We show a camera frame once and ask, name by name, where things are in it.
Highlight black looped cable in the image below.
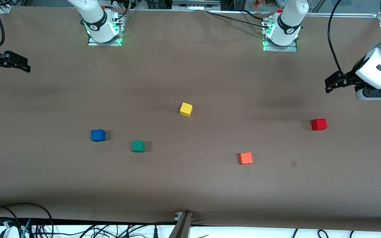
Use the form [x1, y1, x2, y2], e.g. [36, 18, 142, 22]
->
[0, 202, 54, 238]

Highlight yellow block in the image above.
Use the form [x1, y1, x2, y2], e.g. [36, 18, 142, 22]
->
[180, 102, 193, 117]

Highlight blue block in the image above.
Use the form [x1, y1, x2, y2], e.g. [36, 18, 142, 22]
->
[91, 129, 106, 142]

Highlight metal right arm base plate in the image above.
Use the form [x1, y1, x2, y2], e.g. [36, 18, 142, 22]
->
[87, 13, 124, 47]

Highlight aluminium frame rail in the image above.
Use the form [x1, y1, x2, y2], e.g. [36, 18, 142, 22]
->
[305, 13, 381, 18]

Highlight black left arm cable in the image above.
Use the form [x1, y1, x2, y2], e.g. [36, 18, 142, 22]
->
[328, 0, 355, 83]

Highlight white socket strip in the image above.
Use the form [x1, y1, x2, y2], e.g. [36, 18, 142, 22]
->
[172, 0, 221, 11]

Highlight orange block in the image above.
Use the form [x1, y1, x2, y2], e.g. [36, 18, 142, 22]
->
[238, 152, 253, 165]

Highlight red block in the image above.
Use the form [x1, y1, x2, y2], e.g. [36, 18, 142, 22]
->
[311, 118, 328, 131]

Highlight black frame bar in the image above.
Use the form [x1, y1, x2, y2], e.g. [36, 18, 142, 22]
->
[0, 217, 178, 228]

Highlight green block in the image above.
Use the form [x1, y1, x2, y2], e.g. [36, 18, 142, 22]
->
[131, 140, 145, 153]

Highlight metal camera post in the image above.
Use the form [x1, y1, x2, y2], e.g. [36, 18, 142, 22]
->
[169, 212, 192, 238]

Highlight teal cable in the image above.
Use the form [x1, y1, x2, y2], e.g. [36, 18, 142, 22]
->
[21, 218, 32, 238]

